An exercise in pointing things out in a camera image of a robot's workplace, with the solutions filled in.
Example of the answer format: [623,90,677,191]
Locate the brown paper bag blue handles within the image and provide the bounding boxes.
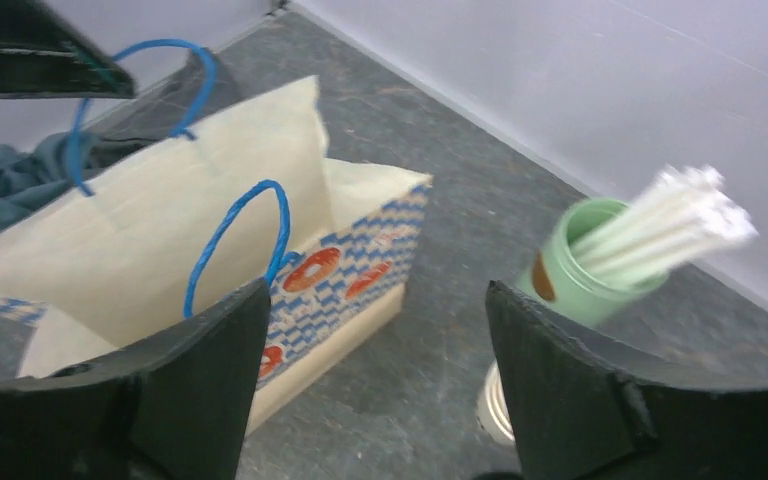
[0,46,433,430]

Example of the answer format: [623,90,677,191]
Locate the stack of paper cups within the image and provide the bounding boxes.
[476,361,515,446]

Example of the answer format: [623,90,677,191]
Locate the dark grey cloth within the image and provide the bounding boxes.
[85,49,246,170]

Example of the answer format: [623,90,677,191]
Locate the blue cloth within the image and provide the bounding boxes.
[0,132,73,232]

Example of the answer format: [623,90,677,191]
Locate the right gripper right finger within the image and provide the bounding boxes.
[485,281,768,479]

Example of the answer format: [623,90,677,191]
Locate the white wrapped straws bundle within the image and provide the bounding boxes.
[571,166,758,288]

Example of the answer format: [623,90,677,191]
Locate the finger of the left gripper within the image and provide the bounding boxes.
[0,0,136,99]

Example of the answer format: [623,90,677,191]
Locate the green straw holder cup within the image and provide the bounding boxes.
[515,198,669,327]

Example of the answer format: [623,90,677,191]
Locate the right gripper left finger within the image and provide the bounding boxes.
[0,279,271,479]

